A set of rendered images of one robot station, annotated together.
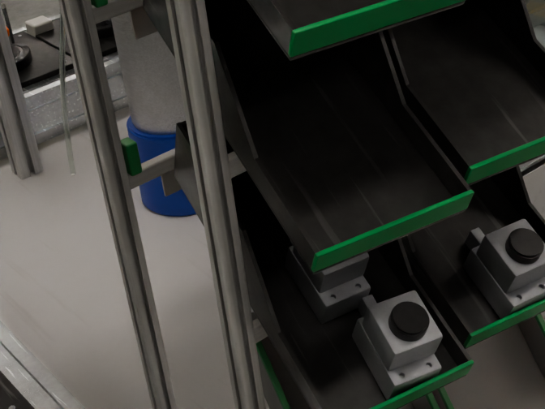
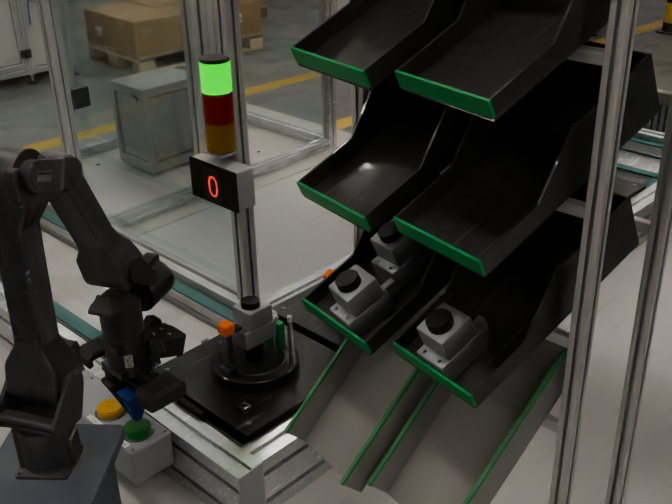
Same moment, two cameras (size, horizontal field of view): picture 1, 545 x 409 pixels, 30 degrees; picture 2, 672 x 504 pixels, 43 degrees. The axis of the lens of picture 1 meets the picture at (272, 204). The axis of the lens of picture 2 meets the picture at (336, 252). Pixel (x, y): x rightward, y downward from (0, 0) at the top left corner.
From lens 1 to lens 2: 1.04 m
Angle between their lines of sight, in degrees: 67
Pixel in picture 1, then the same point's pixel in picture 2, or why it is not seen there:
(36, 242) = not seen: outside the picture
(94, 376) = not seen: hidden behind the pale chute
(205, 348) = (602, 397)
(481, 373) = (473, 437)
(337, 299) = (377, 263)
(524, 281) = (429, 344)
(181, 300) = (653, 377)
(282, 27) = (301, 46)
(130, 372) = not seen: hidden behind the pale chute
